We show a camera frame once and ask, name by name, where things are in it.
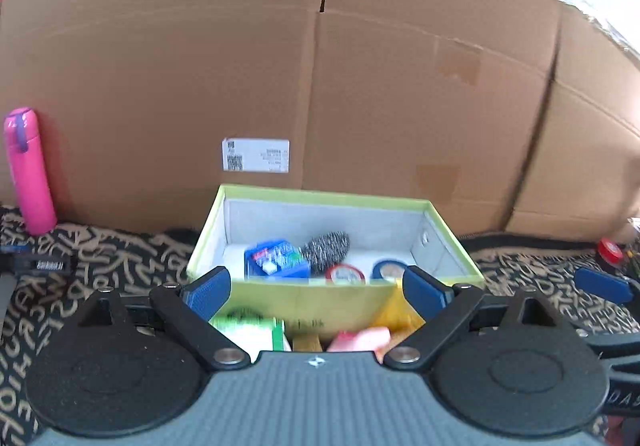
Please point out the black letter-patterned blanket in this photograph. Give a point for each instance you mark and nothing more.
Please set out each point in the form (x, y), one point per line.
(125, 251)

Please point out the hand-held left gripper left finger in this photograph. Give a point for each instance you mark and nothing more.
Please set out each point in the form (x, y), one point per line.
(207, 291)

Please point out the large brown cardboard box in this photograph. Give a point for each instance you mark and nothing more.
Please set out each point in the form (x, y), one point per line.
(200, 50)

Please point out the green storage box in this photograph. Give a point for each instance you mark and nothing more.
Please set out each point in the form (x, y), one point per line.
(300, 298)

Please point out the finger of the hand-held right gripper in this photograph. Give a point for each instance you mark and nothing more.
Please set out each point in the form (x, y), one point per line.
(602, 283)

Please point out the black device with label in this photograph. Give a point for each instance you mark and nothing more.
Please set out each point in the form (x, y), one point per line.
(45, 265)

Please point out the small brown carton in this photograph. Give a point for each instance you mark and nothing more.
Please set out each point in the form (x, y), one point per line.
(306, 343)

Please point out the yellow packet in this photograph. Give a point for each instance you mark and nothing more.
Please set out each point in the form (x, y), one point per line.
(400, 316)

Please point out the blue plastic box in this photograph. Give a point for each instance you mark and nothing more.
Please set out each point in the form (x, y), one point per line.
(277, 260)

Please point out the red tape roll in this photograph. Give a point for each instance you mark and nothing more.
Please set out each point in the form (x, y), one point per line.
(345, 274)
(610, 253)

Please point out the blue tape roll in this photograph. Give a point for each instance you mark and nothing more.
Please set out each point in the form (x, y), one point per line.
(390, 270)

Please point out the person's right hand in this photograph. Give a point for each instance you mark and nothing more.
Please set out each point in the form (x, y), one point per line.
(617, 430)

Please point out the pink water bottle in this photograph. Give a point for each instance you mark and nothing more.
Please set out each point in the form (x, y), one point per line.
(30, 170)

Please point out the green paper carton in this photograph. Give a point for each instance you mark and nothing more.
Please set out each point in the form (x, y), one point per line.
(245, 328)

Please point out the steel wool scrubber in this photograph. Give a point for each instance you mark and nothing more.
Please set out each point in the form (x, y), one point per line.
(327, 248)

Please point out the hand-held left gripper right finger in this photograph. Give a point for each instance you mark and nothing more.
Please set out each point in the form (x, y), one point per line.
(425, 293)

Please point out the white shipping label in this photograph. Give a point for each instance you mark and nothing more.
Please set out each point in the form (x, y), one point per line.
(256, 155)

